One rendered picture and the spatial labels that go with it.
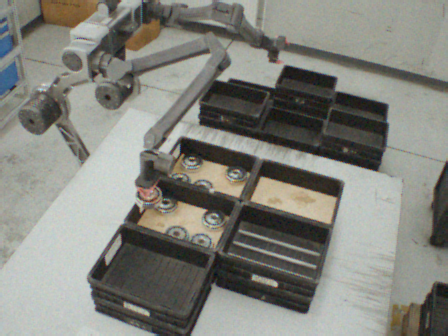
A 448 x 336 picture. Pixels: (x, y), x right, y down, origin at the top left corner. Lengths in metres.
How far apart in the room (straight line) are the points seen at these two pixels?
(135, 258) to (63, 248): 0.39
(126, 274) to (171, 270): 0.18
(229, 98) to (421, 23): 2.15
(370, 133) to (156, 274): 1.91
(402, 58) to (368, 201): 2.65
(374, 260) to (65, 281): 1.35
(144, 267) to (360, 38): 3.53
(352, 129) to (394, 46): 1.76
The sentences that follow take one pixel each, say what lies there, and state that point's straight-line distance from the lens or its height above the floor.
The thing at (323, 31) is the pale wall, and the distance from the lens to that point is 5.02.
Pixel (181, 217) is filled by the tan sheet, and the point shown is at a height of 0.83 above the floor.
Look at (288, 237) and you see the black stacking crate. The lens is 2.18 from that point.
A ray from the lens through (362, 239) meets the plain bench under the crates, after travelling 2.43.
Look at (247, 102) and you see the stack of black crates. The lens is 3.47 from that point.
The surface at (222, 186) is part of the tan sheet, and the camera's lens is 2.34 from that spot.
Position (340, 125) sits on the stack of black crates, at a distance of 3.42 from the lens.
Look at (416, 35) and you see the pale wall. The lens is 4.96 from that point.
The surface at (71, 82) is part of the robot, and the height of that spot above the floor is 1.08.
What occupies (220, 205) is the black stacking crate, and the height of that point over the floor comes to 0.88.
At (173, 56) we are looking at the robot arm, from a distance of 1.88.
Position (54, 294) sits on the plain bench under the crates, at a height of 0.70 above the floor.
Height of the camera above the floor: 2.46
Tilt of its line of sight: 42 degrees down
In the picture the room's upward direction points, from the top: 5 degrees clockwise
